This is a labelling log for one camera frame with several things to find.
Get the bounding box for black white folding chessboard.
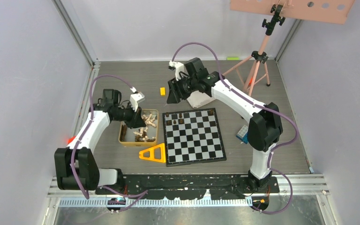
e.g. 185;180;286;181
162;108;227;167

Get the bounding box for blue white lego block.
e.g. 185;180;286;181
236;125;248;144

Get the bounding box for small yellow block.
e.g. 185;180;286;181
159;87;166;96

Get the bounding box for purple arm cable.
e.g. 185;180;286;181
70;74;150;213
171;42;298;216

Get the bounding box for gold tin box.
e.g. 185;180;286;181
118;109;159;148

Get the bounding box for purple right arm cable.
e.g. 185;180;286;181
171;42;298;216

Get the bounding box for yellow triangular toy frame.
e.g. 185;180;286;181
139;143;166;163

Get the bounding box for tin lid with bears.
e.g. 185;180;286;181
187;91;215;109

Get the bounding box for red orange block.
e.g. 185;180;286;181
67;136;75;144

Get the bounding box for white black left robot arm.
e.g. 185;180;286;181
54;88;146;194

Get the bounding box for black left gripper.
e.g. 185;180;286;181
113;102;146;129

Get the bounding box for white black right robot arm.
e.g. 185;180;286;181
166;58;283;192

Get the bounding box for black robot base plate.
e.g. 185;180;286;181
95;174;279;200

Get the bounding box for pink tripod music stand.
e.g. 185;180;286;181
224;0;355;96

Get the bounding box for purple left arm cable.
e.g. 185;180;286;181
70;74;150;213

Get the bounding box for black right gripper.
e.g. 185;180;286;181
166;75;197;105

